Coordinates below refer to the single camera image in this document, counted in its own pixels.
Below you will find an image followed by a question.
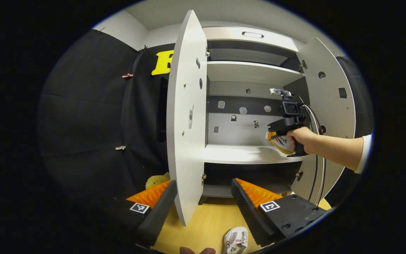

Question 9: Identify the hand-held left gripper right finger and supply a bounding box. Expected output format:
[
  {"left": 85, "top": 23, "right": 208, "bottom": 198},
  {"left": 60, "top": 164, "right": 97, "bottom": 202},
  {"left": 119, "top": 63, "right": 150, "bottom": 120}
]
[{"left": 231, "top": 178, "right": 330, "bottom": 247}]

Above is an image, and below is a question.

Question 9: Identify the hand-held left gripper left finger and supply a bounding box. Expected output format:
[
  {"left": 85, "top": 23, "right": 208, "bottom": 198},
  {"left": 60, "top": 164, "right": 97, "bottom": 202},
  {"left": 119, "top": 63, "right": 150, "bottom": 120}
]
[{"left": 83, "top": 180, "right": 178, "bottom": 247}]

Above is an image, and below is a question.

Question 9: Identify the white shoe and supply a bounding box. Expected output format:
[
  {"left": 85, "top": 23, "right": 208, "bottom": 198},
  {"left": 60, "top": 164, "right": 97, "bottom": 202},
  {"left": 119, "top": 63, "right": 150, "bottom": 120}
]
[
  {"left": 265, "top": 131, "right": 295, "bottom": 156},
  {"left": 223, "top": 226, "right": 248, "bottom": 254}
]

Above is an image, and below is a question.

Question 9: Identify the white shoe cabinet door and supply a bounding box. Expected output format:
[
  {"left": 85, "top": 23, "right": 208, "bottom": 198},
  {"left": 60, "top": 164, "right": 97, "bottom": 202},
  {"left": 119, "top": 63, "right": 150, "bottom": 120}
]
[
  {"left": 166, "top": 10, "right": 209, "bottom": 226},
  {"left": 291, "top": 37, "right": 357, "bottom": 205}
]

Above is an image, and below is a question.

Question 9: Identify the white cabinet drawer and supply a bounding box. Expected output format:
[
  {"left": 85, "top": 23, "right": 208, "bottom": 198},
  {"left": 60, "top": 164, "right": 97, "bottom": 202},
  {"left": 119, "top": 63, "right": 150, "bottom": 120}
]
[{"left": 203, "top": 26, "right": 299, "bottom": 53}]

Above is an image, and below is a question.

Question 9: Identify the yellow plush toy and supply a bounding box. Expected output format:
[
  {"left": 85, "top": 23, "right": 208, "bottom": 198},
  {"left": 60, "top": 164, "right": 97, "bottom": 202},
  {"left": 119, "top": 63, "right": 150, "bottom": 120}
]
[{"left": 145, "top": 172, "right": 171, "bottom": 190}]

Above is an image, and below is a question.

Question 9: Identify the black backdrop cloth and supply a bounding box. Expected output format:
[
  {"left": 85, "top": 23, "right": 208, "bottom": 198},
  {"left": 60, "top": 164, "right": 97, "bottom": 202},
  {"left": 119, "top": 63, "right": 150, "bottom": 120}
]
[{"left": 37, "top": 29, "right": 374, "bottom": 212}]

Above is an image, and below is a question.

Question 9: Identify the black cable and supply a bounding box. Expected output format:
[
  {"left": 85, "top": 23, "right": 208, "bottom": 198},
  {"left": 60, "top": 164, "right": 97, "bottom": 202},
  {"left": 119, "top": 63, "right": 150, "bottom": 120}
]
[{"left": 295, "top": 93, "right": 320, "bottom": 202}]

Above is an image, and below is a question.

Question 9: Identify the grey cable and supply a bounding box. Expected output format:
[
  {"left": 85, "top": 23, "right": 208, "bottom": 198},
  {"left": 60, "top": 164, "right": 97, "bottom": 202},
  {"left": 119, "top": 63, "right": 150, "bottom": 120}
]
[{"left": 303, "top": 103, "right": 327, "bottom": 206}]

